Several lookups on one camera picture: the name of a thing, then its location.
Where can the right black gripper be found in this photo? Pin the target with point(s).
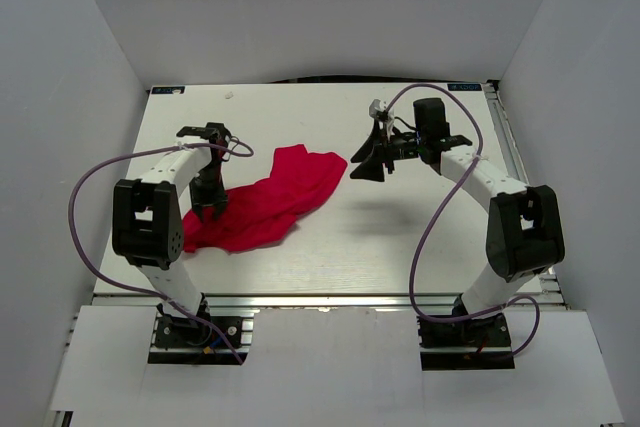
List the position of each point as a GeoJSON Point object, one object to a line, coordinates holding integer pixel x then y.
{"type": "Point", "coordinates": [372, 168]}

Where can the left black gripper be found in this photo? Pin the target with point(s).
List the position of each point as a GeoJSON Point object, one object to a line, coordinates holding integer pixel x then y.
{"type": "Point", "coordinates": [217, 200]}

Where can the red t-shirt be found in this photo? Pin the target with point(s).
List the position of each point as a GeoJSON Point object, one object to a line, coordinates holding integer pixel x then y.
{"type": "Point", "coordinates": [263, 213]}

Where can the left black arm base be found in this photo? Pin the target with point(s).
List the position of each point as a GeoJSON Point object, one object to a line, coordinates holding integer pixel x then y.
{"type": "Point", "coordinates": [183, 341]}

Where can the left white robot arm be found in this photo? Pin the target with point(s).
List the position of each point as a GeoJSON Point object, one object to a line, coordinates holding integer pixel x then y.
{"type": "Point", "coordinates": [147, 228]}

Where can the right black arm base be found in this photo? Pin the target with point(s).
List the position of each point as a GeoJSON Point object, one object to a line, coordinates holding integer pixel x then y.
{"type": "Point", "coordinates": [473, 345]}

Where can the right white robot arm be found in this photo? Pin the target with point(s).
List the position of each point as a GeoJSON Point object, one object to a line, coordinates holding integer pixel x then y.
{"type": "Point", "coordinates": [524, 235]}

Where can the right blue corner label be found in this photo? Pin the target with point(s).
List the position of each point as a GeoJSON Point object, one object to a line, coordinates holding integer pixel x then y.
{"type": "Point", "coordinates": [464, 87]}

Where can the blue corner label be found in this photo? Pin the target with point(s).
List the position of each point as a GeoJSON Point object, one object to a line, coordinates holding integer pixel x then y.
{"type": "Point", "coordinates": [167, 90]}
{"type": "Point", "coordinates": [464, 87]}

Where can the left blue corner label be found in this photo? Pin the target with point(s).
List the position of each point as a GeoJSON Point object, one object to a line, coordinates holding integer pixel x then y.
{"type": "Point", "coordinates": [167, 90]}

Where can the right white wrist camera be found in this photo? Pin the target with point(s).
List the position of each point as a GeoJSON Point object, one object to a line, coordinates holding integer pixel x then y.
{"type": "Point", "coordinates": [378, 111]}

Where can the aluminium front table rail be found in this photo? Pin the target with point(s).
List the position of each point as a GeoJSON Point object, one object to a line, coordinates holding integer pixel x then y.
{"type": "Point", "coordinates": [429, 304]}

